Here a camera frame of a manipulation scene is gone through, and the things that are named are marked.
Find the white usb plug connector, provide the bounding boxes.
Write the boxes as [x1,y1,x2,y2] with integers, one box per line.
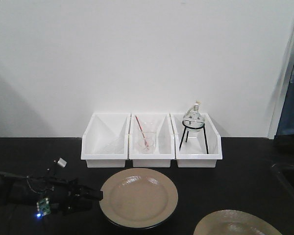
[54,158,67,168]

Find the left white storage bin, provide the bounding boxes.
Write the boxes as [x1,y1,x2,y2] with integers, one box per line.
[81,113,131,168]

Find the middle white storage bin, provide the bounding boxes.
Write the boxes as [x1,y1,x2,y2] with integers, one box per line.
[128,113,175,167]

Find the right white storage bin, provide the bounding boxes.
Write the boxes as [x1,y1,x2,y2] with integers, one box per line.
[170,113,222,168]

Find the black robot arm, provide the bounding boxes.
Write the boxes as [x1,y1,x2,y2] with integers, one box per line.
[0,171,103,218]

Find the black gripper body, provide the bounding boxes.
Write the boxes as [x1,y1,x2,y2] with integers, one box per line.
[40,180,80,214]

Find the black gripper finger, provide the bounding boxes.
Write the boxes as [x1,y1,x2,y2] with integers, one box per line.
[77,186,103,200]
[63,198,92,215]

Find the beige round plate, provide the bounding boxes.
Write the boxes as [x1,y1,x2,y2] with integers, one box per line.
[99,168,179,229]
[194,210,281,235]

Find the blue-grey pegboard drying rack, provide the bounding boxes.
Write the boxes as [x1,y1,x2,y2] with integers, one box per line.
[274,82,294,149]

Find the glass alcohol lamp flask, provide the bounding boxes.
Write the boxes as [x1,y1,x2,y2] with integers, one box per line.
[182,101,205,132]

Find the white storage bin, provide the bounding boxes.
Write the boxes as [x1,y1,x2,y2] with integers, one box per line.
[81,113,131,168]
[128,113,175,167]
[170,113,222,168]

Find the black wire tripod stand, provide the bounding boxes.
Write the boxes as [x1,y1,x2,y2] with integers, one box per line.
[179,120,209,154]

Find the glass beaker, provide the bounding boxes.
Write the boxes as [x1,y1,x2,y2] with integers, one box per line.
[137,131,156,154]

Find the left green circuit board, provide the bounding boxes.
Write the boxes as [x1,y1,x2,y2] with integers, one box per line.
[36,197,51,218]

